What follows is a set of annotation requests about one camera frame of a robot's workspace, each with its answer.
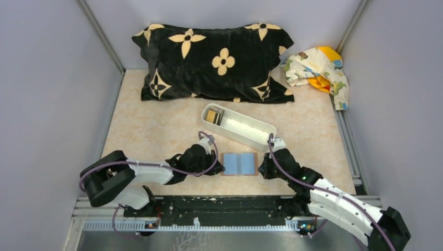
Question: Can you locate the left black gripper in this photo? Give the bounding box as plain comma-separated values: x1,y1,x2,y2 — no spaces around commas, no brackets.
186,149,226,176

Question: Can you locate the brown leather card holder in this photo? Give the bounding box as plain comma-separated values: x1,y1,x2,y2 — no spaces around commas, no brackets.
221,153,259,176

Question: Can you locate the white oblong plastic bin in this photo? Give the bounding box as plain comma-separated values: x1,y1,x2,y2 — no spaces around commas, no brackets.
201,104,277,152

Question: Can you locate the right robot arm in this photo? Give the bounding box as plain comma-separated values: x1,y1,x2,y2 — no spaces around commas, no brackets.
258,149,411,250

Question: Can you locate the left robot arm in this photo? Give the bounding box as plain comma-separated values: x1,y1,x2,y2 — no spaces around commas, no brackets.
79,143,225,216

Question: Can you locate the stack of cards in bin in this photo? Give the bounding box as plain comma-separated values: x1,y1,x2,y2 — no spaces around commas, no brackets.
205,106,224,126

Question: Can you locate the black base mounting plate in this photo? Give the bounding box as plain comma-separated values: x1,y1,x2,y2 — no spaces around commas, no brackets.
123,196,312,226

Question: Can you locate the black floral pillow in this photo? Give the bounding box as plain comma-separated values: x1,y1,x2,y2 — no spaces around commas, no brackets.
132,22,295,104

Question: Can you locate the cartoon print cloth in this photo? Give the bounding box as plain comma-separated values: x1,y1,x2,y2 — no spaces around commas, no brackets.
281,46,349,111

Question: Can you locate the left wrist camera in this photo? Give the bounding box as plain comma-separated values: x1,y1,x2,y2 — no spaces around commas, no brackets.
198,135,214,155

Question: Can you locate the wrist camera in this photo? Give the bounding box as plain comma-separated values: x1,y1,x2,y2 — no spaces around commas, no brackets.
198,135,214,155
270,138,286,152

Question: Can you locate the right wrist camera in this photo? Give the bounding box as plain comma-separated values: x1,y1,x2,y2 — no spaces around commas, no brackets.
270,138,286,152

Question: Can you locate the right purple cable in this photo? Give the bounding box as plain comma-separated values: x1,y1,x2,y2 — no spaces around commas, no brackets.
267,133,397,251

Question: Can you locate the purple cable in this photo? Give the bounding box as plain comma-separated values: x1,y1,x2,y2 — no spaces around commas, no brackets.
78,131,219,193
267,133,397,251

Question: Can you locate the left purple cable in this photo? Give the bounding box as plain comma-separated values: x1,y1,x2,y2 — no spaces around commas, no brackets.
78,131,219,193

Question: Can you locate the aluminium frame rail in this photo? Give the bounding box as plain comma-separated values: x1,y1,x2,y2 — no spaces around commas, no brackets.
71,196,385,233

